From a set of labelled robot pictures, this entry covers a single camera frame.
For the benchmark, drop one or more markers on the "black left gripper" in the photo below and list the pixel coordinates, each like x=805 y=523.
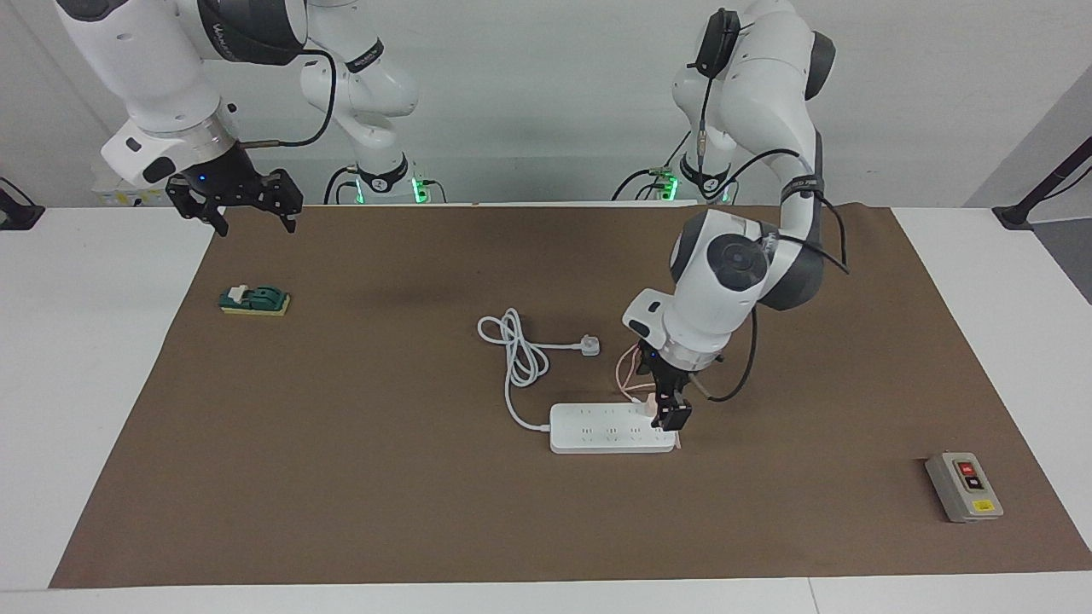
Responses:
x=674 y=367

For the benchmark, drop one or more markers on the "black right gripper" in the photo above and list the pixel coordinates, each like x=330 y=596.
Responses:
x=217 y=179

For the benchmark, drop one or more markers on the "pink charger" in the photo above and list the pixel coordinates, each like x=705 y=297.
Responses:
x=648 y=405

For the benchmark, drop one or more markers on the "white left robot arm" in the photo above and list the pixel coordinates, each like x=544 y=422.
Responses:
x=725 y=281

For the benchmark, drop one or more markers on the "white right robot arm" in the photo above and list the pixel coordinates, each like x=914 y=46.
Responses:
x=153 y=60

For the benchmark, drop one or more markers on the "white power strip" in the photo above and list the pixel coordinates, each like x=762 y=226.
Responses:
x=597 y=431

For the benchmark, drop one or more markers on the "white three-pin plug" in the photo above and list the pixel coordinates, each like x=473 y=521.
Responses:
x=589 y=345

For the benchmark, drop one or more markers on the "brown table mat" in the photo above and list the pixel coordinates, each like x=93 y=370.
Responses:
x=426 y=512

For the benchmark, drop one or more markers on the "black angled stand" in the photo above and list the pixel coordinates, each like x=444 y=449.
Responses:
x=1045 y=183

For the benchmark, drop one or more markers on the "green knife switch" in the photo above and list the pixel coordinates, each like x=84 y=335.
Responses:
x=256 y=300

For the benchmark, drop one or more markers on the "white wall socket box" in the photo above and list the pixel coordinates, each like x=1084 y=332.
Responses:
x=111 y=196

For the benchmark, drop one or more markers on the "black clamp mount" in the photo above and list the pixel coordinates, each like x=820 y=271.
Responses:
x=17 y=213

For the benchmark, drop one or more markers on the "grey on-off switch box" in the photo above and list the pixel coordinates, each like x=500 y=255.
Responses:
x=964 y=486

